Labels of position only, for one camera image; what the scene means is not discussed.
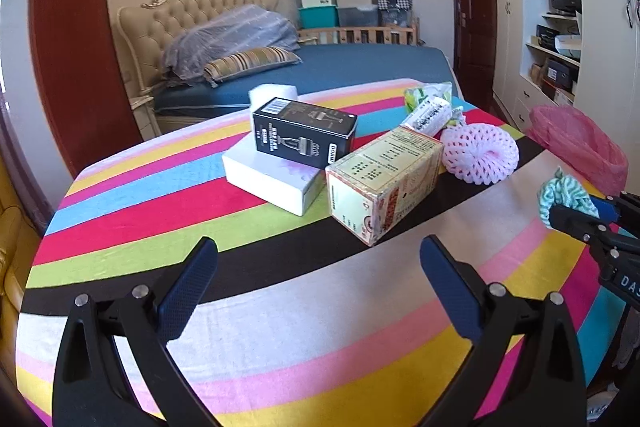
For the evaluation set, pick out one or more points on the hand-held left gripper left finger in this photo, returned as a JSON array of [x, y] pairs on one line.
[[187, 287]]

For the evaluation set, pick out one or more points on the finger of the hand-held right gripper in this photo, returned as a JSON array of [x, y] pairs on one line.
[[606, 209], [570, 219]]

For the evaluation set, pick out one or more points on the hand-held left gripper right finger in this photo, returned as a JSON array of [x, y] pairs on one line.
[[452, 287]]

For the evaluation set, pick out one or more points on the green white wavy cloth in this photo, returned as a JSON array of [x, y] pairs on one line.
[[565, 192]]

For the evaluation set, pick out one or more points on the bin with pink bag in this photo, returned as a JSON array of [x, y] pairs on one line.
[[580, 147]]

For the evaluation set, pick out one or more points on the white box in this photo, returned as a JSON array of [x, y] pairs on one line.
[[265, 182]]

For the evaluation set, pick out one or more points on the green plastic bag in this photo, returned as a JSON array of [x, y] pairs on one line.
[[420, 94]]

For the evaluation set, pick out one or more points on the rainbow striped tablecloth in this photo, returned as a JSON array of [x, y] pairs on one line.
[[275, 287]]

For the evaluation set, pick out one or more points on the pink foam fruit net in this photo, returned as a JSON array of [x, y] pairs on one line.
[[475, 152]]

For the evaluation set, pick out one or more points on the printed carton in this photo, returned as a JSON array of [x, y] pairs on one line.
[[564, 96]]

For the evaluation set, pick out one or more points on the yellowish printed cardboard box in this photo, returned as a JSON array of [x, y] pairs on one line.
[[385, 177]]

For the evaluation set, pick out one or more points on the black safe box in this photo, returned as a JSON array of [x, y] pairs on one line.
[[560, 74]]

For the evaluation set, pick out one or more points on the small cardboard box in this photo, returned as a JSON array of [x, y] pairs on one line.
[[538, 73]]

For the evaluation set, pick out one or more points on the cream nightstand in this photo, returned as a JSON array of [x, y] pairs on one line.
[[145, 117]]

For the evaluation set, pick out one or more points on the white printed packet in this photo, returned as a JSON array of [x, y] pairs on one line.
[[427, 113]]

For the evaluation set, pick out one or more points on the black shelf device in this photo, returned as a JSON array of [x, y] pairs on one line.
[[546, 36]]

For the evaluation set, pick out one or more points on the yellow chair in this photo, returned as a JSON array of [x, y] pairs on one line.
[[12, 232]]

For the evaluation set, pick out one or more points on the black product box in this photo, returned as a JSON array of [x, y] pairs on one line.
[[300, 127]]

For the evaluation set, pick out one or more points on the white built-in wardrobe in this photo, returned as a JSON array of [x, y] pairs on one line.
[[510, 32]]

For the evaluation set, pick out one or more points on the white foam roll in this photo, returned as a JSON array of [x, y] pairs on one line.
[[272, 93]]

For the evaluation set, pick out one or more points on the brown wooden door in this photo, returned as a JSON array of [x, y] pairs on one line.
[[472, 27]]

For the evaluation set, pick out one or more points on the striped pillow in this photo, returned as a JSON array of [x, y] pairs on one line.
[[250, 61]]

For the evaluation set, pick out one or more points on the blue bed mattress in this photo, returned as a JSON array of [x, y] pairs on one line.
[[350, 62]]

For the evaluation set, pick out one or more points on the grey blue folded quilt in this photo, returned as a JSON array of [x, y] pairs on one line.
[[235, 32]]

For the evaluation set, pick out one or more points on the dark storage bag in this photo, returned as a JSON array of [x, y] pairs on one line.
[[396, 18]]

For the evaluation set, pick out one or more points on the beige tufted headboard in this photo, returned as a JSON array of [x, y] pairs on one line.
[[160, 12]]

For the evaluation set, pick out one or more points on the clear grey storage box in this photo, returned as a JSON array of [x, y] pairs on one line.
[[357, 17]]

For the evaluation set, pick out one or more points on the teal storage box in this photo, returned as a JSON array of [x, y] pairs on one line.
[[317, 17]]

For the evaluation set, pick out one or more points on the wooden crib rail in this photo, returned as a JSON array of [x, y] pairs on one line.
[[360, 34]]

